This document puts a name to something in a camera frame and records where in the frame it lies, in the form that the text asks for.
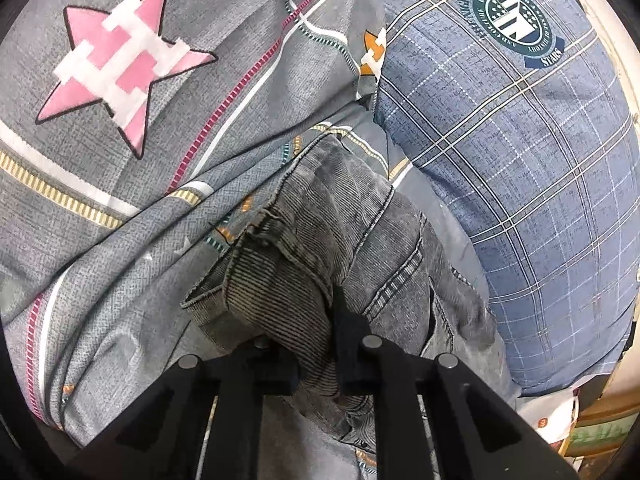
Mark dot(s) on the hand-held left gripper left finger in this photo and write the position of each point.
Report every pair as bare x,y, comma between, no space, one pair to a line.
240,375

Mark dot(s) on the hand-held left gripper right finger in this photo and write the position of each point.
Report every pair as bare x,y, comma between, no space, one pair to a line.
350,347

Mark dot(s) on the grey denim pants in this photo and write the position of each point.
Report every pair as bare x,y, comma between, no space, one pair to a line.
310,240

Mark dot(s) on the grey star-printed bed sheet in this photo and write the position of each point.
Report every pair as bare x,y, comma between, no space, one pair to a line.
100,260

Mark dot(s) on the white paper bag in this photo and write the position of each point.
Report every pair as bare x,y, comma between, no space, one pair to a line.
550,415

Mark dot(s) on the blue plaid pillow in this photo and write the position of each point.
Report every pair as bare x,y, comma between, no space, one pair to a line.
525,160

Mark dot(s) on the light wooden furniture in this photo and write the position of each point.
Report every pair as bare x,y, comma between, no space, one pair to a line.
607,405

